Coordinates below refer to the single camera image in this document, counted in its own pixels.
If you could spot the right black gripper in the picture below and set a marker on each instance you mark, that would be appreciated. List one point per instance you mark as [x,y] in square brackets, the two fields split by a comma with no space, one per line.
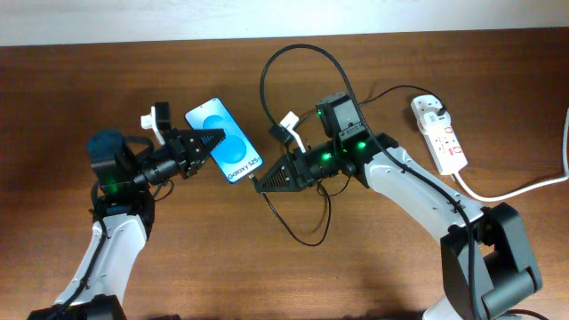
[298,159]

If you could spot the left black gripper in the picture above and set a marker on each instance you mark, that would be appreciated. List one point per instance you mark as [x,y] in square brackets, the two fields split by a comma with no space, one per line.
[190,158]

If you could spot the blue Samsung smartphone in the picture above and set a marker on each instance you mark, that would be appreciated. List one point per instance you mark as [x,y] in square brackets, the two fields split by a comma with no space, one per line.
[235,156]

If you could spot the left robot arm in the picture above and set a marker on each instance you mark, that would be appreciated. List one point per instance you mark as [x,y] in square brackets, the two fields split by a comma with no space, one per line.
[123,213]

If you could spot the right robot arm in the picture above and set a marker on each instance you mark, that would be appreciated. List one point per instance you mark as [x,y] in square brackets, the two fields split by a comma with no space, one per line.
[488,264]

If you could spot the white charger adapter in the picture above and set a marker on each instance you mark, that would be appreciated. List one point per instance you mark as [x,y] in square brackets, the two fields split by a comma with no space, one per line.
[432,121]

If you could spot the white power strip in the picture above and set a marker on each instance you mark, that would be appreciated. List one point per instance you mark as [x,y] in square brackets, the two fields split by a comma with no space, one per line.
[443,144]

